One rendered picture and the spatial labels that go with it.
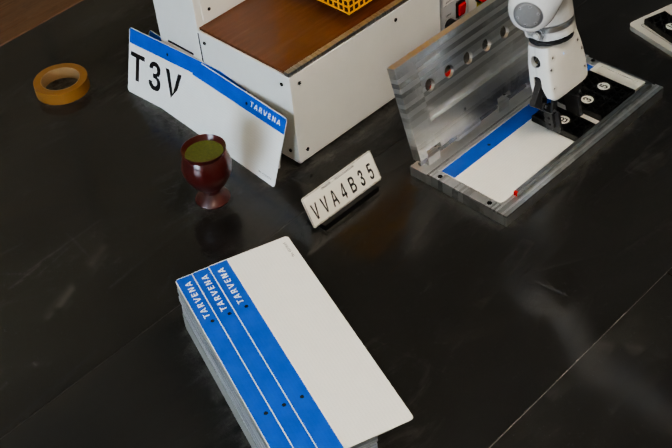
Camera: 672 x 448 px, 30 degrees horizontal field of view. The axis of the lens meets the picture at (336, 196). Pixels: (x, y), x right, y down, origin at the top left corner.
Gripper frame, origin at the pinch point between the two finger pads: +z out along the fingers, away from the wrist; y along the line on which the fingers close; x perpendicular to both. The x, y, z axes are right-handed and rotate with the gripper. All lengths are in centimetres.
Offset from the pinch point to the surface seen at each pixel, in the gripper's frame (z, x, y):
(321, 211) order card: -1.5, 16.2, -42.9
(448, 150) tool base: 0.4, 11.3, -17.4
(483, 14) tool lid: -18.1, 11.8, -2.7
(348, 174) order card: -4.0, 16.7, -35.3
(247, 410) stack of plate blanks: -2, -10, -82
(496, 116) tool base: 0.4, 10.9, -5.1
